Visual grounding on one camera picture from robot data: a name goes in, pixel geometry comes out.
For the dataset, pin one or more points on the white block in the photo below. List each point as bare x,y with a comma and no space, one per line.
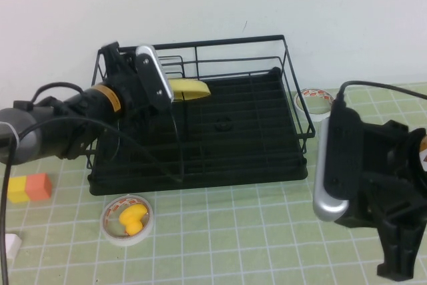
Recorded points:
14,245

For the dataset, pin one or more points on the green checked tablecloth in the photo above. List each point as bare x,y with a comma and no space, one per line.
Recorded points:
233,238

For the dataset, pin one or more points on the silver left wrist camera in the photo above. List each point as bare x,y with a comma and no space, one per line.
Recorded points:
153,78

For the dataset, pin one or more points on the yellow cube block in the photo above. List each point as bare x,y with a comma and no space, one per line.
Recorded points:
18,190

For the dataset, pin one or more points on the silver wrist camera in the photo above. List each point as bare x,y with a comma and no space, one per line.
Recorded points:
340,165
153,78

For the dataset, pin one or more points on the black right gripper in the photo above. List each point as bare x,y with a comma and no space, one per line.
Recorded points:
383,178

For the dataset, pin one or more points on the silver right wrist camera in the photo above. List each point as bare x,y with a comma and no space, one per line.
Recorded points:
340,165

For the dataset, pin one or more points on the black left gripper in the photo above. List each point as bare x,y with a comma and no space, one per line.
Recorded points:
123,78

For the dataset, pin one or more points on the yellow rubber duck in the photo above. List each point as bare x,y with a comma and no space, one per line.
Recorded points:
133,218

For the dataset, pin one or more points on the black plastic drip tray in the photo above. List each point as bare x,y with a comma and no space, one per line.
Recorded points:
233,178

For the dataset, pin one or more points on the white tape roll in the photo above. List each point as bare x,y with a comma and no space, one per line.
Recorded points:
110,231
307,96

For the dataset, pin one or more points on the yellow round plate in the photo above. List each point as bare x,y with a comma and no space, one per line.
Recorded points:
193,88

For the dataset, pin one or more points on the orange cube block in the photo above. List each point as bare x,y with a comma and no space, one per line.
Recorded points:
39,187

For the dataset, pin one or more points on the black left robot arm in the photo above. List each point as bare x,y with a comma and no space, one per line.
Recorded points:
33,131

